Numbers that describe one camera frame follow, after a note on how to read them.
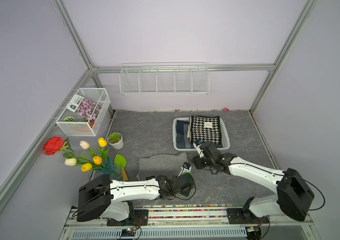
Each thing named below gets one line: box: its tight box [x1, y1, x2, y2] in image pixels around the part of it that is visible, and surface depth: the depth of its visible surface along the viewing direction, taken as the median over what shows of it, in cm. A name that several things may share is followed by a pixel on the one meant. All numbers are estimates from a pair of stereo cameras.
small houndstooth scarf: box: [186, 115, 222, 145], surface depth 98 cm
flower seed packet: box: [66, 94, 102, 122], surface depth 76 cm
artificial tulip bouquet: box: [64, 137, 123, 180], surface depth 69 cm
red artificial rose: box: [43, 136, 65, 156], surface depth 61 cm
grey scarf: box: [136, 152, 188, 179], surface depth 89 cm
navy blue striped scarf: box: [175, 119, 195, 149], surface depth 98 cm
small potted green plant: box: [107, 132, 124, 150], surface depth 96 cm
